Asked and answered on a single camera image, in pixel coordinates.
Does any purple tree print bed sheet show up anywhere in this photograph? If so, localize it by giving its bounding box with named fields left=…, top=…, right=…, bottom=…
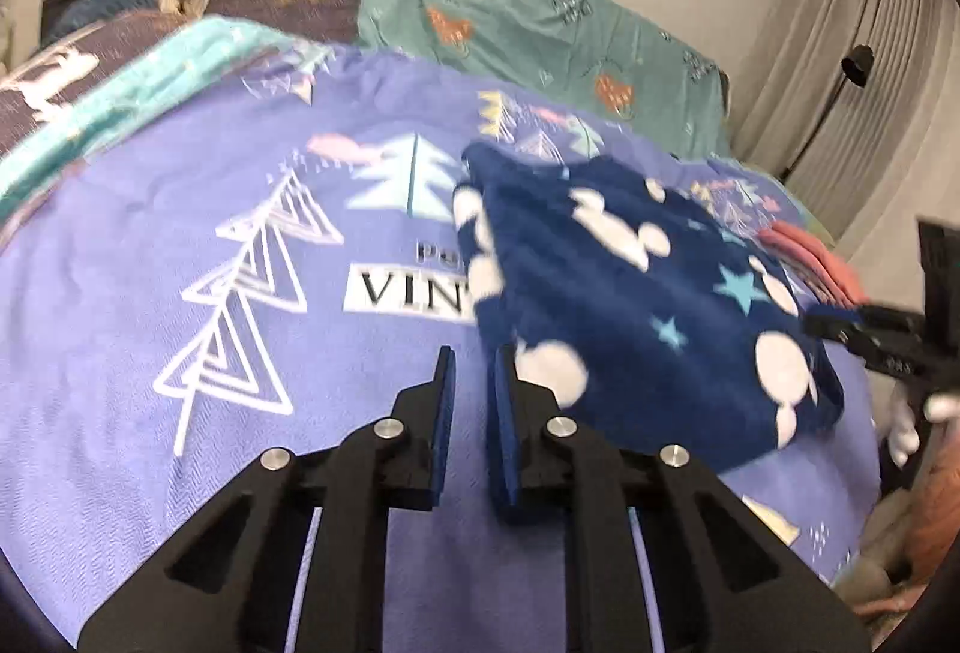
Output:
left=0, top=42, right=880, bottom=653

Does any person's right hand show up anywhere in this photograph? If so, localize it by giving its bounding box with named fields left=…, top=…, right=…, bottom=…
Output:
left=887, top=389, right=960, bottom=468

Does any blue fleece star pajama top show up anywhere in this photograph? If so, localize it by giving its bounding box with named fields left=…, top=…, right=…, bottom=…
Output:
left=452, top=142, right=846, bottom=474

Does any dark blue fuzzy blanket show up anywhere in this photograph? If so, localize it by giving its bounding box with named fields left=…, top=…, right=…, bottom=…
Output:
left=51, top=0, right=164, bottom=37

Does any white pleated curtain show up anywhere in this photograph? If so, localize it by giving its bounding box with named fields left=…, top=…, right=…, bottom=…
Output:
left=731, top=0, right=960, bottom=324

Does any teal quilted blanket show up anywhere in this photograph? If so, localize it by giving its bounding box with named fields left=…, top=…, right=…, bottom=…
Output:
left=0, top=16, right=332, bottom=215

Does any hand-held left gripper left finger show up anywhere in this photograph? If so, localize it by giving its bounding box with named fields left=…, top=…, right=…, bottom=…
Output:
left=75, top=345, right=458, bottom=653

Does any purple deer print blanket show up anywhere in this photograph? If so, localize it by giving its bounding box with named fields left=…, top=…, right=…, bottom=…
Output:
left=0, top=12, right=192, bottom=163

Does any stack of pink folded clothes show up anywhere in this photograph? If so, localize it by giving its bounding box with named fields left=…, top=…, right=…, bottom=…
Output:
left=757, top=219, right=872, bottom=311

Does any black floor lamp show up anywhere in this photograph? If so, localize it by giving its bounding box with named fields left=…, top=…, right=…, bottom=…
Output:
left=780, top=44, right=877, bottom=182

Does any teal printed sofa cover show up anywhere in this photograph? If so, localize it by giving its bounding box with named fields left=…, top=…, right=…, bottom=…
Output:
left=356, top=0, right=732, bottom=161

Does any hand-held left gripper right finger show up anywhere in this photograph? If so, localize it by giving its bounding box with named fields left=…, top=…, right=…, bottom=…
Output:
left=487, top=338, right=875, bottom=653

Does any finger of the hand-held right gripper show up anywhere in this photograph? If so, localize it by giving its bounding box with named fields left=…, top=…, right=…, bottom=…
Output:
left=804, top=303, right=931, bottom=379

